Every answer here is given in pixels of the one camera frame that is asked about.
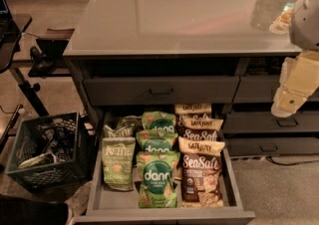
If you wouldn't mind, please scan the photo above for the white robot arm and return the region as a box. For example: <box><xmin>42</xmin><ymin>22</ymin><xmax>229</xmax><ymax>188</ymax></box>
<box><xmin>269</xmin><ymin>0</ymin><xmax>319</xmax><ymax>117</ymax></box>

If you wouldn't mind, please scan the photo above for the dark green plastic crate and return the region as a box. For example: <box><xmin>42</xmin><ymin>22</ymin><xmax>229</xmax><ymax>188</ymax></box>
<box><xmin>5</xmin><ymin>112</ymin><xmax>88</xmax><ymax>192</ymax></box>

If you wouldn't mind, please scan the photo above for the middle green Dang chip bag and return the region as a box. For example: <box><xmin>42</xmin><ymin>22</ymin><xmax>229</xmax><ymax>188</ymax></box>
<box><xmin>136</xmin><ymin>129</ymin><xmax>178</xmax><ymax>152</ymax></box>

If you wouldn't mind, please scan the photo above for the brown sea salt bag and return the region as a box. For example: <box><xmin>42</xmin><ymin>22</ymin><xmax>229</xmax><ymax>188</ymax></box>
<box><xmin>182</xmin><ymin>117</ymin><xmax>223</xmax><ymax>141</ymax></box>
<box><xmin>178</xmin><ymin>136</ymin><xmax>225</xmax><ymax>208</ymax></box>
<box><xmin>174</xmin><ymin>104</ymin><xmax>212</xmax><ymax>118</ymax></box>

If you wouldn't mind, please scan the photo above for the grey drawer cabinet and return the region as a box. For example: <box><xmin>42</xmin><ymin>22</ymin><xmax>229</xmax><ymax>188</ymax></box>
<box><xmin>63</xmin><ymin>0</ymin><xmax>319</xmax><ymax>225</ymax></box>

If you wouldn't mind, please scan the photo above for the snack pack on counter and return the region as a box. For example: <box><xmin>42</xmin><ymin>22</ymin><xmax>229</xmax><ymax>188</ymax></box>
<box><xmin>269</xmin><ymin>3</ymin><xmax>294</xmax><ymax>35</ymax></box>

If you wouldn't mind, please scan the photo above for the middle brown Sea Salt bag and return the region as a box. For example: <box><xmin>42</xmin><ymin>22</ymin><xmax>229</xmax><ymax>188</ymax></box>
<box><xmin>182</xmin><ymin>117</ymin><xmax>223</xmax><ymax>141</ymax></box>

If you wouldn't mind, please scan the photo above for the grey top left drawer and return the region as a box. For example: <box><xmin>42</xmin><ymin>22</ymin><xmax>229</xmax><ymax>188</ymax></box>
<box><xmin>83</xmin><ymin>76</ymin><xmax>239</xmax><ymax>106</ymax></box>

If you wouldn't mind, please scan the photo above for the grey top right drawer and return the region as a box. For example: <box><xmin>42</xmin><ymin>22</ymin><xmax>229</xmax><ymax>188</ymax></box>
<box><xmin>232</xmin><ymin>75</ymin><xmax>319</xmax><ymax>104</ymax></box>

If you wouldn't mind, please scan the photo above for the grey middle right drawer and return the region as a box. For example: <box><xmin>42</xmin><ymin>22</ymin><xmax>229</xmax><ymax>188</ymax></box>
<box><xmin>223</xmin><ymin>112</ymin><xmax>319</xmax><ymax>134</ymax></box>

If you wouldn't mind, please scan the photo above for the rear brown Sea Salt bag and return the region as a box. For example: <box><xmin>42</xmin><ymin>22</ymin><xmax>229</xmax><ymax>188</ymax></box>
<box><xmin>174</xmin><ymin>104</ymin><xmax>212</xmax><ymax>118</ymax></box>

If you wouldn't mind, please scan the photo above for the front green Dang chip bag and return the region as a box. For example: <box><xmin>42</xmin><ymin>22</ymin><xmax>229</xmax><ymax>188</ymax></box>
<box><xmin>137</xmin><ymin>151</ymin><xmax>179</xmax><ymax>208</ymax></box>

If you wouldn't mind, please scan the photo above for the black floor cable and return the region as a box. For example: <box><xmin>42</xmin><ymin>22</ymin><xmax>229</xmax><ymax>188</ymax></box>
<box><xmin>266</xmin><ymin>155</ymin><xmax>319</xmax><ymax>167</ymax></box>

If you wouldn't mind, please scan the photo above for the open grey middle drawer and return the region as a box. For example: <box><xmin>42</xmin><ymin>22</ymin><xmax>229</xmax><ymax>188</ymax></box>
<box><xmin>73</xmin><ymin>109</ymin><xmax>256</xmax><ymax>225</ymax></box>

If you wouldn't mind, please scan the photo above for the grey bottom right drawer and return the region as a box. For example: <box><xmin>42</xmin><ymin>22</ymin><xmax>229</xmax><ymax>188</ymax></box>
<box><xmin>226</xmin><ymin>137</ymin><xmax>319</xmax><ymax>156</ymax></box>

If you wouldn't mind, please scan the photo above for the green Kettle jalapeno bag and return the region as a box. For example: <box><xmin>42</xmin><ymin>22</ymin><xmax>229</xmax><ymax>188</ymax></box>
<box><xmin>102</xmin><ymin>137</ymin><xmax>136</xmax><ymax>191</ymax></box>

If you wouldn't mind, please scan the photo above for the middle green Kettle chip bag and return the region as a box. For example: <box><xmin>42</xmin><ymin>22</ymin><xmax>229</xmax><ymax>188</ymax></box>
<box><xmin>103</xmin><ymin>124</ymin><xmax>134</xmax><ymax>137</ymax></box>

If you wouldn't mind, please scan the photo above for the rear green Kettle chip bag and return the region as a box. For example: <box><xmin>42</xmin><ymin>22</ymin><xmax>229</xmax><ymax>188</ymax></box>
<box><xmin>117</xmin><ymin>115</ymin><xmax>143</xmax><ymax>128</ymax></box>

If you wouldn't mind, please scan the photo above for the front brown Sea Salt bag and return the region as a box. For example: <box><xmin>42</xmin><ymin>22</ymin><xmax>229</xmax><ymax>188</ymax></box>
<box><xmin>178</xmin><ymin>136</ymin><xmax>225</xmax><ymax>208</ymax></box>

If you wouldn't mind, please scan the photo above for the green kettle chip bag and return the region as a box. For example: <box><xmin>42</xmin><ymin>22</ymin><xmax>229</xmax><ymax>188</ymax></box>
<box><xmin>103</xmin><ymin>124</ymin><xmax>134</xmax><ymax>137</ymax></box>
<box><xmin>117</xmin><ymin>115</ymin><xmax>143</xmax><ymax>128</ymax></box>

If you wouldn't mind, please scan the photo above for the black side desk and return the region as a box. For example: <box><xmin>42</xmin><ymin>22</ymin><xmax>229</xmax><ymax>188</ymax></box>
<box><xmin>0</xmin><ymin>0</ymin><xmax>51</xmax><ymax>150</ymax></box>

